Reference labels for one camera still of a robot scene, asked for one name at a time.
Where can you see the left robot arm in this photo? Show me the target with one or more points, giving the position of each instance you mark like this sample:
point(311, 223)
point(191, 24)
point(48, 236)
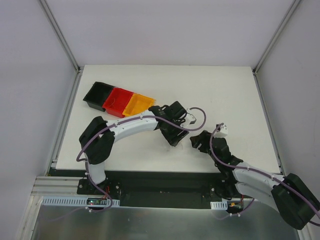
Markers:
point(98, 138)

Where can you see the right aluminium frame post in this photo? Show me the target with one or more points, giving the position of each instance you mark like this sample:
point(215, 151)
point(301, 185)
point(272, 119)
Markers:
point(276, 35)

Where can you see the yellow plastic bin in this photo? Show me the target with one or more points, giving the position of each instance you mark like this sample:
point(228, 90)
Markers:
point(138, 104)

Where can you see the black plastic bin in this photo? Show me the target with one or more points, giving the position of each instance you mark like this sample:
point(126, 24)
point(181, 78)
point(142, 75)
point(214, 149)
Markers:
point(97, 95)

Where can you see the left aluminium frame post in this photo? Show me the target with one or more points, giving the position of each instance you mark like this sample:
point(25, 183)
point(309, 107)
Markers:
point(59, 34)

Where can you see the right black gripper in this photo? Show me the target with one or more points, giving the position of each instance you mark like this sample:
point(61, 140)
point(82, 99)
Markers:
point(204, 141)

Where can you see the aluminium frame post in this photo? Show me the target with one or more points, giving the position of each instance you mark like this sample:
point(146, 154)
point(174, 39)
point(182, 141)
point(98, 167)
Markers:
point(276, 35)
point(59, 34)

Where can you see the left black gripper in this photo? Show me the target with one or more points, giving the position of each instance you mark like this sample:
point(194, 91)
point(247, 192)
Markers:
point(176, 133)

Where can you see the white cable duct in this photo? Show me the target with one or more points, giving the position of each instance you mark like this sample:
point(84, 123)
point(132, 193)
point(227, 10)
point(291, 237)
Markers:
point(79, 201)
point(219, 205)

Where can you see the red plastic bin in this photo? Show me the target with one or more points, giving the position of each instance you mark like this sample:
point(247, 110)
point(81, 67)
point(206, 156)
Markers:
point(117, 101)

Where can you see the left white cable duct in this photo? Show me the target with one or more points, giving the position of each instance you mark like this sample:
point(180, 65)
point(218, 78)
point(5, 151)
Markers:
point(79, 201)

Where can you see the right white cable duct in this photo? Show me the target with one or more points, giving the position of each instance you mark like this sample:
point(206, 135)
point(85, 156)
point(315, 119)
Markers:
point(219, 205)

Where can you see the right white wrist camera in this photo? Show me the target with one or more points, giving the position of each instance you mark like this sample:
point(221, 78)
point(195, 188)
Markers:
point(221, 132)

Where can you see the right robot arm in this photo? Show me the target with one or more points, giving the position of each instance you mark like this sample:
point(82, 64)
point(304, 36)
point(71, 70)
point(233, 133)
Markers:
point(286, 194)

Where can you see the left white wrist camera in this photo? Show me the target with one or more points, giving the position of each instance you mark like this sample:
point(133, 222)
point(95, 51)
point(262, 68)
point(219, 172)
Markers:
point(188, 119)

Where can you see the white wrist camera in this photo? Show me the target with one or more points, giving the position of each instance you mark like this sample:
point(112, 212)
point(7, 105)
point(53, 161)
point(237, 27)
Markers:
point(188, 119)
point(221, 132)

